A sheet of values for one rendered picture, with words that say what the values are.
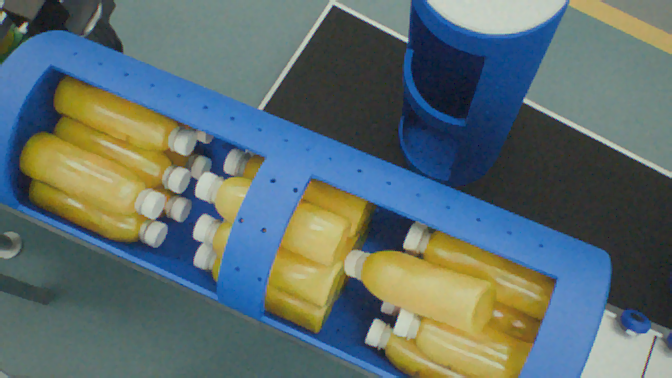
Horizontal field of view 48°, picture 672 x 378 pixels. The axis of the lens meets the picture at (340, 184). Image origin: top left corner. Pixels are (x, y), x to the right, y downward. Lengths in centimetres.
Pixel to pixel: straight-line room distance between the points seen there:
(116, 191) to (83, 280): 124
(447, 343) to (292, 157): 32
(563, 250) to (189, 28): 176
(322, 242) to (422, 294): 15
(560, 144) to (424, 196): 123
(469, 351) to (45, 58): 71
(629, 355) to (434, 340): 39
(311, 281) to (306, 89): 124
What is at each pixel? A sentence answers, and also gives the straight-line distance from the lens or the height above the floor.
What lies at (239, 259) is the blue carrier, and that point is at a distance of 100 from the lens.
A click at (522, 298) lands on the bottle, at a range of 105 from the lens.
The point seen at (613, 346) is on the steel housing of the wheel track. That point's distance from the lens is 130.
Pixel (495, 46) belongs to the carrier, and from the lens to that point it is 134.
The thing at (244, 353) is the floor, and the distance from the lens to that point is 221.
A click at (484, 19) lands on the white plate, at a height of 104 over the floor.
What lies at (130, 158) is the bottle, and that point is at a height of 110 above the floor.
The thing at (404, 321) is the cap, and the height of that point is 113.
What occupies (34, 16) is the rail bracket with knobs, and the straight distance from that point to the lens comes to 148.
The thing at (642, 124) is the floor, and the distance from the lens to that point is 246.
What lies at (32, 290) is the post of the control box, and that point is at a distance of 227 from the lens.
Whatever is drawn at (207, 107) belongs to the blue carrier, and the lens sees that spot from 108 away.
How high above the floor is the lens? 217
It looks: 73 degrees down
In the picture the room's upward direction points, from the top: 10 degrees counter-clockwise
